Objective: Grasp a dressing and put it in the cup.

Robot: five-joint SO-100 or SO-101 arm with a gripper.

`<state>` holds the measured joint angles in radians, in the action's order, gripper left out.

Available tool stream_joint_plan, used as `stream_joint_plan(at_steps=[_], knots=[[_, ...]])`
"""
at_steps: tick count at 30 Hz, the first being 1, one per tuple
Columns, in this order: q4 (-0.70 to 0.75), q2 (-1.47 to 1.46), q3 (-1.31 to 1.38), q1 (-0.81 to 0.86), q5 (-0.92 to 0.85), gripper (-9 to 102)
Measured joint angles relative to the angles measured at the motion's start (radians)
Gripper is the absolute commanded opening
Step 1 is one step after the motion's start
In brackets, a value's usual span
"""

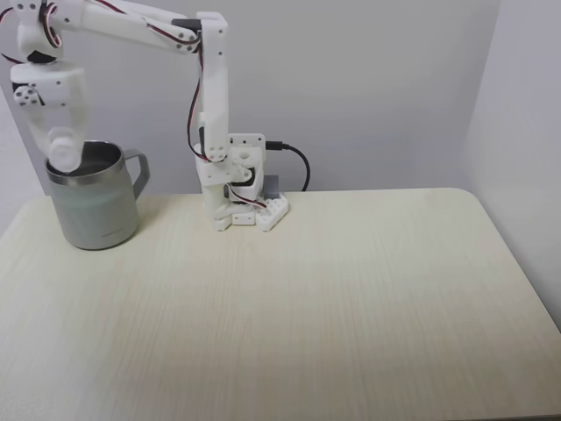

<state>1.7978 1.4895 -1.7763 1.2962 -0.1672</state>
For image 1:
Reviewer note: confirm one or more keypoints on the white gauze dressing roll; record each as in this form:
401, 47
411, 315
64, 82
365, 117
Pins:
61, 151

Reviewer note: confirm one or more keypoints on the green steel mug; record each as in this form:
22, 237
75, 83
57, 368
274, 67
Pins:
96, 206

